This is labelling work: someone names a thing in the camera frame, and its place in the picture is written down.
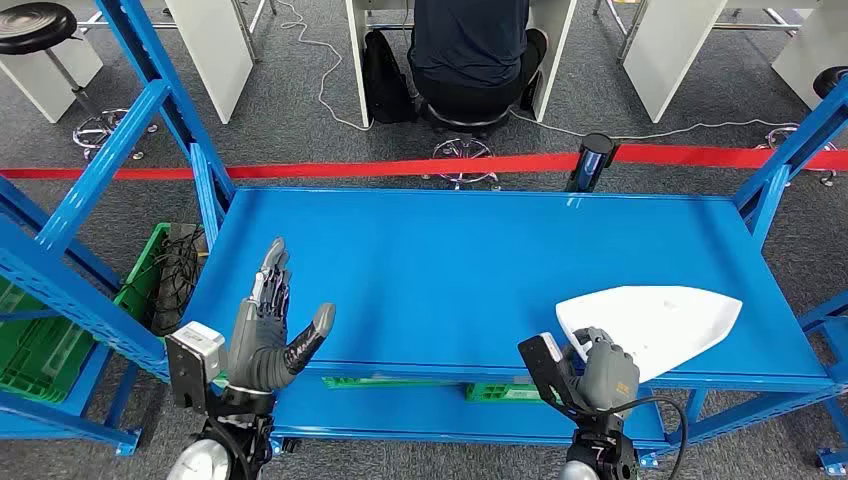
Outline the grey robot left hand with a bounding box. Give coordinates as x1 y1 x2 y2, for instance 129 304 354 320
228 237 337 393

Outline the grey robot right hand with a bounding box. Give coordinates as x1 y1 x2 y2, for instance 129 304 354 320
561 326 641 415

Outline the white plastic shell part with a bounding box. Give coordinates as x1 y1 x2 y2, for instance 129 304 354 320
555 286 744 384

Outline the blue metal shelf rack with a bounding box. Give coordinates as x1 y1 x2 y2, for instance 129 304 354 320
0 177 142 458
0 0 848 468
798 291 848 478

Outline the green plastic crate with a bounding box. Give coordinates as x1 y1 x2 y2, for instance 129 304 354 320
464 382 564 405
0 276 99 405
322 375 465 391
113 223 210 336

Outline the red barrier belt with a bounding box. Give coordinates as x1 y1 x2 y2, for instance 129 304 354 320
0 144 848 181

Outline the black round stool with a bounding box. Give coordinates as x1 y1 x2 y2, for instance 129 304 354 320
755 66 848 188
421 102 513 192
0 1 160 162

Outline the black backpack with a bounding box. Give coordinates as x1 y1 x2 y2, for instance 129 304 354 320
362 29 420 126

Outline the white desk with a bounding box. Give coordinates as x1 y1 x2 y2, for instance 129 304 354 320
344 0 579 129
770 0 848 112
621 0 730 125
164 0 258 126
0 29 105 125

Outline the person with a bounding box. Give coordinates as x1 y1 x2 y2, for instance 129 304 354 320
407 0 550 122

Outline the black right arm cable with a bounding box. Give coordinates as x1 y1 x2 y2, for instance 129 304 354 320
596 395 690 480

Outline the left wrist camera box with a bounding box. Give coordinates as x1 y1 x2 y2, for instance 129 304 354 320
165 321 229 413

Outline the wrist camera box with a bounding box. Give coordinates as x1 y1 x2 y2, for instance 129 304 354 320
517 332 576 420
165 321 229 413

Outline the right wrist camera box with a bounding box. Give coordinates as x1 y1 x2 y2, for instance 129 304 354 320
517 332 576 420

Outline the black cable bundle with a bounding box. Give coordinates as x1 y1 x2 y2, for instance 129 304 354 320
149 223 209 338

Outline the black barrier post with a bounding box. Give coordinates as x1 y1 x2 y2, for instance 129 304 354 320
566 132 621 195

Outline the white floor cable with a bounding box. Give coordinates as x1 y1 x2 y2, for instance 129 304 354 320
273 0 377 134
510 109 806 142

